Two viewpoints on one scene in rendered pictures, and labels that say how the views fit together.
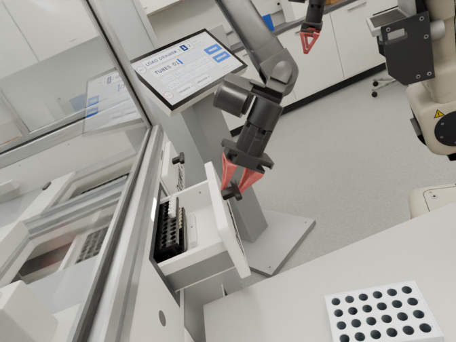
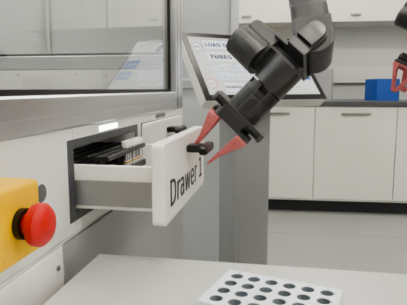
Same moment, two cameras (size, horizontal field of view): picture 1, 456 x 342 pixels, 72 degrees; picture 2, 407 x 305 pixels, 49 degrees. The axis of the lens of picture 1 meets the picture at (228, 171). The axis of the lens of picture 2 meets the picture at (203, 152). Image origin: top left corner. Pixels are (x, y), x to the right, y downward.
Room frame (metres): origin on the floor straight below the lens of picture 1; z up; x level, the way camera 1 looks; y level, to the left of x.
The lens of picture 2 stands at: (-0.14, -0.10, 1.00)
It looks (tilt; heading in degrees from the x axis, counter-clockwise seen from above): 8 degrees down; 9
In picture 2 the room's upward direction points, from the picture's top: straight up
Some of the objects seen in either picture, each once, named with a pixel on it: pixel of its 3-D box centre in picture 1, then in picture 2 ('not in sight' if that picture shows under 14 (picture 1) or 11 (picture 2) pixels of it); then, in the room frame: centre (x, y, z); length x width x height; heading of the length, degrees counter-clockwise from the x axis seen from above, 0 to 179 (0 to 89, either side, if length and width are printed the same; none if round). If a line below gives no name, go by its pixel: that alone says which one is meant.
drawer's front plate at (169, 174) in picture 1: (174, 172); (164, 143); (0.87, 0.15, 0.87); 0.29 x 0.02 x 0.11; 179
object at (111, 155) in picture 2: (174, 219); (123, 150); (0.56, 0.14, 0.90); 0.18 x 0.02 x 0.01; 179
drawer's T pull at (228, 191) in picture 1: (230, 192); (198, 147); (0.56, 0.01, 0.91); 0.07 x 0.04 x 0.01; 179
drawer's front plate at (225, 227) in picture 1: (224, 210); (182, 167); (0.56, 0.04, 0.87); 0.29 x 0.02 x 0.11; 179
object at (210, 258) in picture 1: (131, 253); (61, 169); (0.56, 0.25, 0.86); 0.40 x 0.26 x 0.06; 89
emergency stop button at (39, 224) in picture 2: not in sight; (34, 224); (0.23, 0.11, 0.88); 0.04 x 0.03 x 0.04; 179
